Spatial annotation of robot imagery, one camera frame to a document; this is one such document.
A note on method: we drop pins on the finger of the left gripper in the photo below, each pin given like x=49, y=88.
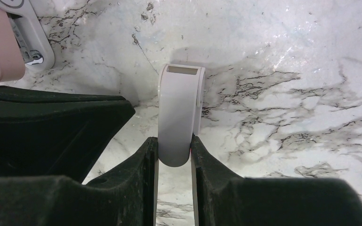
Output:
x=50, y=133

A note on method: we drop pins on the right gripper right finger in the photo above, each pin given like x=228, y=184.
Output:
x=223, y=198

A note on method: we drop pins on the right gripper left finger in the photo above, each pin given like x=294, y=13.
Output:
x=124, y=196

